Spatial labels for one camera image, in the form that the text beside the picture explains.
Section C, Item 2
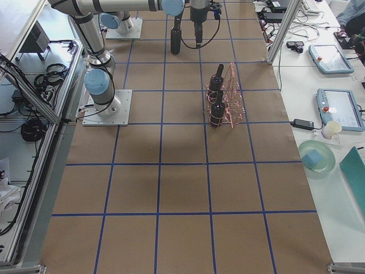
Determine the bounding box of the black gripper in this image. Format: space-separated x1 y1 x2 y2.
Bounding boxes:
209 0 222 20

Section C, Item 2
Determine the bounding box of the dark wine bottle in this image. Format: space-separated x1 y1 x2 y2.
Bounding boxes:
170 27 181 55

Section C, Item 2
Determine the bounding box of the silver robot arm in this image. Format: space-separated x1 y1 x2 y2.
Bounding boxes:
49 1 185 118
117 1 221 43

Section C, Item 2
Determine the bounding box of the dark bottle in basket outer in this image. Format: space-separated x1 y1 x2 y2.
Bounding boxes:
207 64 224 102

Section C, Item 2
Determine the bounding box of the dark bottle in basket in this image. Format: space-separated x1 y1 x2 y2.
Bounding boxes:
207 64 224 102
209 90 225 128

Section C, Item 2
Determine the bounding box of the dark bottle in basket inner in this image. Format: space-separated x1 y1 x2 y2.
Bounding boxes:
209 90 225 128

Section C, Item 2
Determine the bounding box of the upper teach pendant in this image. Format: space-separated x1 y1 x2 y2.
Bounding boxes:
309 45 354 74

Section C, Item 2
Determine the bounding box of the teach pendant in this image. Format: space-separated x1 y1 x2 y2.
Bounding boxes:
309 45 354 74
316 88 364 132

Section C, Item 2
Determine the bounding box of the black power brick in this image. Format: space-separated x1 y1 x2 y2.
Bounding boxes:
290 119 314 131

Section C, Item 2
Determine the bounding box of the lower teach pendant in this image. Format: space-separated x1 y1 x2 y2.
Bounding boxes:
316 88 364 132

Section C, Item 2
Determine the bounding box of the white paper cup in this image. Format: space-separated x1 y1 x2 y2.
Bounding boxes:
321 120 342 139

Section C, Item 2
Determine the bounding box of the blue sponge block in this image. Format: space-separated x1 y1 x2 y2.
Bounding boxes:
301 149 324 168

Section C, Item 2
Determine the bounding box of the grey control box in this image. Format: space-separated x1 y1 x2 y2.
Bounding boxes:
15 21 50 61

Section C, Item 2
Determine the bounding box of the green glass bowl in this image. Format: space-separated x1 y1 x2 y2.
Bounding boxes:
298 140 336 174

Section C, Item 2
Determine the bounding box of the teal tray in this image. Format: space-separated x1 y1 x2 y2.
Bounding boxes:
340 147 364 211

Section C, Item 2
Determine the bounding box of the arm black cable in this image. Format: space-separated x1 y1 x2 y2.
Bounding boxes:
180 17 222 50

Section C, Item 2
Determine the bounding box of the aluminium frame post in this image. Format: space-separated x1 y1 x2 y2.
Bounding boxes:
266 0 301 65

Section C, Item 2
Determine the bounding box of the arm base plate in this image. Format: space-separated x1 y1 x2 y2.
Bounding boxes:
82 90 132 126
106 18 143 40

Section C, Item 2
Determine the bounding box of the copper wire wine basket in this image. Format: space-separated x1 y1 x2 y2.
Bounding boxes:
205 63 245 128

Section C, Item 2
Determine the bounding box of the coiled black cable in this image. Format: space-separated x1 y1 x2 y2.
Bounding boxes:
20 118 43 143

